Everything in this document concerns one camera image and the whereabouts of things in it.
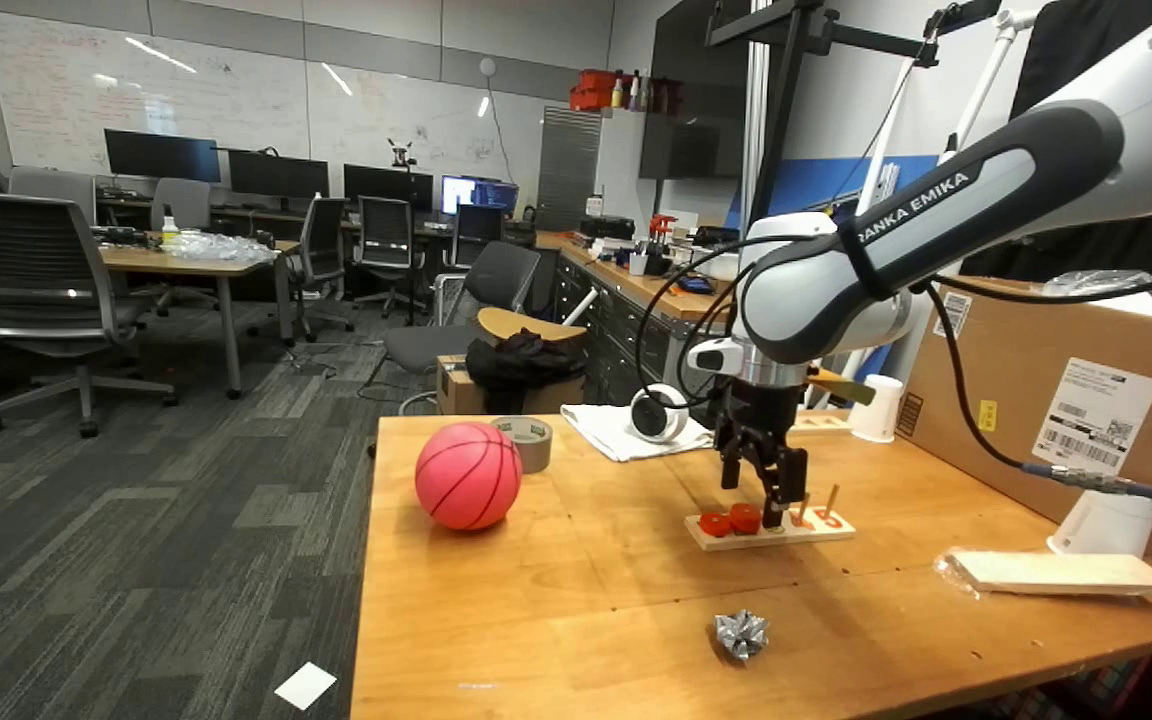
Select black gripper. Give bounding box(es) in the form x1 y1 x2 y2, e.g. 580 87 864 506
710 376 807 531

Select wooden peg board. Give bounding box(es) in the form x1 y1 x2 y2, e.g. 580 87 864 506
682 502 860 557

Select white paper cup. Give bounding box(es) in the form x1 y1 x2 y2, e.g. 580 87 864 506
1047 487 1152 561
848 372 908 449

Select white paper sheet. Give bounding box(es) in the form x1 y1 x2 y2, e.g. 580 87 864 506
558 401 721 467

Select wooden stool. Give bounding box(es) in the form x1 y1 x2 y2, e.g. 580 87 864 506
464 304 594 414

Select pink basketball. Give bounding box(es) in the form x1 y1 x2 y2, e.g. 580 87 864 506
411 420 527 536

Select white wooden plank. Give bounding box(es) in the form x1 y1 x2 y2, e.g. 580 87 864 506
940 542 1152 603

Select black office chair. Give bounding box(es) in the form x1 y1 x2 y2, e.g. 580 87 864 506
379 234 548 393

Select black stand pole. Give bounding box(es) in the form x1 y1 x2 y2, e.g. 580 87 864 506
703 0 944 234

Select black computer monitor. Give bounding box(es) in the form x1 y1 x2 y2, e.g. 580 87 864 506
338 158 436 218
225 144 336 209
98 124 225 188

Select white paper scrap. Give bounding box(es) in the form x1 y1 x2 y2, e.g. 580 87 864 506
273 660 338 716

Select wooden office desk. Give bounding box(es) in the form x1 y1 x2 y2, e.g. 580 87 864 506
93 234 304 401

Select grey mesh office chair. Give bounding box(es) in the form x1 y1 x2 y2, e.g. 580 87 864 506
0 184 183 438

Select yellow green wrist camera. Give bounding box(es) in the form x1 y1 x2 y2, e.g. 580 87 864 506
803 367 880 408

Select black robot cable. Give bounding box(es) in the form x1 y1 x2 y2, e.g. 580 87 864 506
921 254 1152 502

